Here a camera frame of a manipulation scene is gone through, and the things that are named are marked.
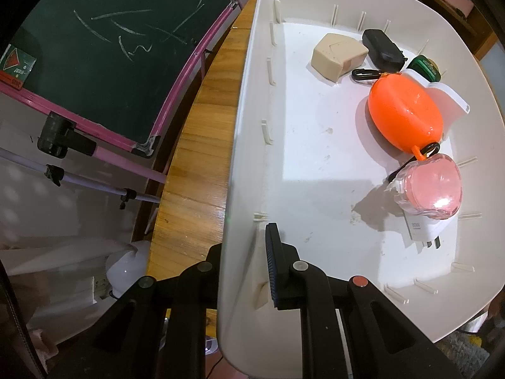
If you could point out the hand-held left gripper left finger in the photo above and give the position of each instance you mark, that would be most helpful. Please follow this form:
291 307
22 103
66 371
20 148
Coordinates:
209 280

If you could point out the grey fluffy rug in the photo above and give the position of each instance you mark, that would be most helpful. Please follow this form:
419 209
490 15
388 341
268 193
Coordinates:
469 355

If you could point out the red and green packet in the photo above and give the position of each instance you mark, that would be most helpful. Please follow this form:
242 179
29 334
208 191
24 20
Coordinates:
15 65

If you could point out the white easel tube with clamps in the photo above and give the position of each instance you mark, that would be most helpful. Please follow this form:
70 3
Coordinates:
90 183

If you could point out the white round lamp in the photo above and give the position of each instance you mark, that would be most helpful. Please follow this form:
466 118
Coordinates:
126 268

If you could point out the green jar with gold lid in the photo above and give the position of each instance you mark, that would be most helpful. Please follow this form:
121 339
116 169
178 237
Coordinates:
424 67

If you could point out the white plastic scoop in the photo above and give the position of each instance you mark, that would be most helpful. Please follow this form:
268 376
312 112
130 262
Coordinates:
449 106

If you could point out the white charger plug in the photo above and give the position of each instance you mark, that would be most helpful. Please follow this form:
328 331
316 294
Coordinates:
424 231

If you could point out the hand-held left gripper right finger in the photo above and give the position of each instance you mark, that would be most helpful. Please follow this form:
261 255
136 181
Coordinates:
272 264

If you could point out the pink translucent case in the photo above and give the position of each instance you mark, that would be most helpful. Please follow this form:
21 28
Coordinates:
430 187

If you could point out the orange round case with carabiners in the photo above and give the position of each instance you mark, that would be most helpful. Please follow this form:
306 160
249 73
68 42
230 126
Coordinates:
406 112

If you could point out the black easel knob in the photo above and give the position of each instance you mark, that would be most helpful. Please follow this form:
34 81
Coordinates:
61 138

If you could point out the white plastic storage bin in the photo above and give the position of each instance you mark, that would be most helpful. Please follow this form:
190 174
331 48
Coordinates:
315 146

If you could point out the brown wooden shelf cabinet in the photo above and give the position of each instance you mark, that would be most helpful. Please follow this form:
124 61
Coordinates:
481 35

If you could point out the green chalkboard with pink frame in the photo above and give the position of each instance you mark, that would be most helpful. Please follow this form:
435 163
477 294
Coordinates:
98 59

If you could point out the beige plastic box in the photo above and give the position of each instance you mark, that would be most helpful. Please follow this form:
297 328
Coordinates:
337 57

